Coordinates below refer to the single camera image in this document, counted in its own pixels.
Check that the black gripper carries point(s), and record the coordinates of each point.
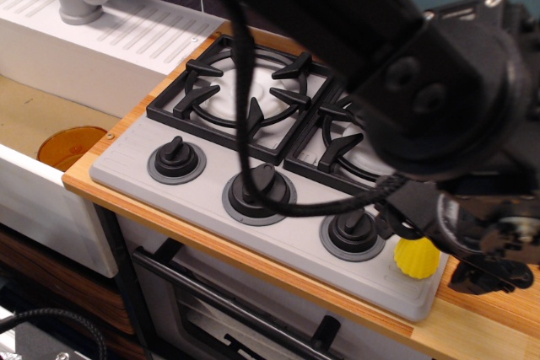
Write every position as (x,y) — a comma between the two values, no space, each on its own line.
(498,219)

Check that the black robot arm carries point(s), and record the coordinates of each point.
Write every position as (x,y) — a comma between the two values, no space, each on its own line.
(451,105)

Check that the yellow plastic corn piece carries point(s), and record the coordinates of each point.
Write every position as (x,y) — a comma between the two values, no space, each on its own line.
(418,258)

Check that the black right stove knob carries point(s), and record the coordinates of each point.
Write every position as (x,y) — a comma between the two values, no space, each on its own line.
(351,236)

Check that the black stove knob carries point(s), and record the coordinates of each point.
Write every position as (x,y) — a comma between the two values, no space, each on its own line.
(176,162)
(351,236)
(243,207)

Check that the black right burner grate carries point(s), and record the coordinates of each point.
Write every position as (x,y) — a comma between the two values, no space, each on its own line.
(334,150)

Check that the black burner grate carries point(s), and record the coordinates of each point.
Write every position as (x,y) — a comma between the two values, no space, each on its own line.
(334,150)
(284,88)

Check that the grey toy stove top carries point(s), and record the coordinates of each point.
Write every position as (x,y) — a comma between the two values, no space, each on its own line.
(294,242)

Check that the black middle stove knob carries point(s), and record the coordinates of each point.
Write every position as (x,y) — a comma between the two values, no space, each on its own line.
(243,207)

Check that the black left stove knob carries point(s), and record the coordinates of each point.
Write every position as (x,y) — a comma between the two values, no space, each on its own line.
(176,162)

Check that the black left burner grate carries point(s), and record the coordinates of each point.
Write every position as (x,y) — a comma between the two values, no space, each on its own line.
(284,88)

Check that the orange translucent plastic plate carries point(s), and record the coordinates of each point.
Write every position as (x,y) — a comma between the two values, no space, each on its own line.
(65,148)

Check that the white toy sink unit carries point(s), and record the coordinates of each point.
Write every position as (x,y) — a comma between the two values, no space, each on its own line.
(56,76)

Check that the oven door with black handle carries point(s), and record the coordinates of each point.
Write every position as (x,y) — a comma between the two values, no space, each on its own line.
(213,310)

